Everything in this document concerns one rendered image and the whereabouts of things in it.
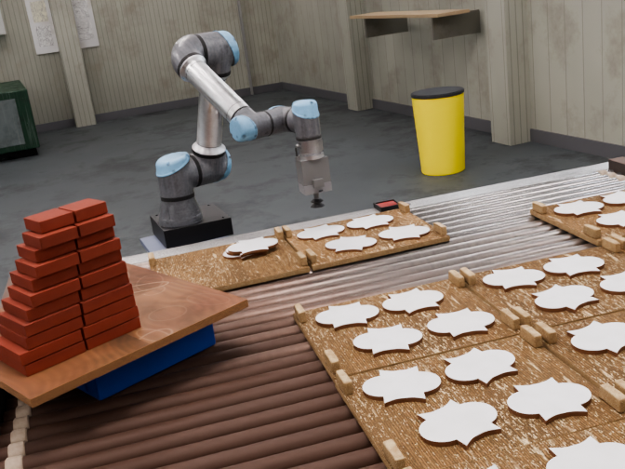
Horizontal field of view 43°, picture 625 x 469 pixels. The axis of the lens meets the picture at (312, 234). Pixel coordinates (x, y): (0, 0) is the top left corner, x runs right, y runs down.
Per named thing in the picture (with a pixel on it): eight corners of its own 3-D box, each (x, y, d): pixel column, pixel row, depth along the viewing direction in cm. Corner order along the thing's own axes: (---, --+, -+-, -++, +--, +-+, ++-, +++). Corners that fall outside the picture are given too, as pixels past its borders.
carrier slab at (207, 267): (149, 265, 239) (148, 260, 238) (280, 237, 248) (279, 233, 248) (160, 304, 206) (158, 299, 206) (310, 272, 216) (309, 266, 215)
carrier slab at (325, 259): (281, 237, 248) (281, 233, 248) (403, 212, 258) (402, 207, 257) (312, 271, 216) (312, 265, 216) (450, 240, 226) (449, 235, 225)
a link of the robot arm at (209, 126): (179, 180, 281) (184, 29, 253) (213, 170, 290) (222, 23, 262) (198, 194, 274) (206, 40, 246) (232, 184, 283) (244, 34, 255)
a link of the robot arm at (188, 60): (157, 31, 245) (247, 121, 222) (187, 27, 251) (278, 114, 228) (152, 63, 252) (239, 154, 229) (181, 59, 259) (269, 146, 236)
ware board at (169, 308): (-70, 342, 174) (-72, 335, 174) (126, 268, 206) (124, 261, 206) (33, 408, 139) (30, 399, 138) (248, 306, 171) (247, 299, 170)
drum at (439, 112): (479, 168, 665) (474, 87, 644) (434, 180, 649) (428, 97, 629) (451, 161, 703) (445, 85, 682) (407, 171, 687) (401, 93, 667)
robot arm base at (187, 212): (157, 219, 281) (152, 192, 278) (199, 212, 284) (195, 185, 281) (162, 230, 267) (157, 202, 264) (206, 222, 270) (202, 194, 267)
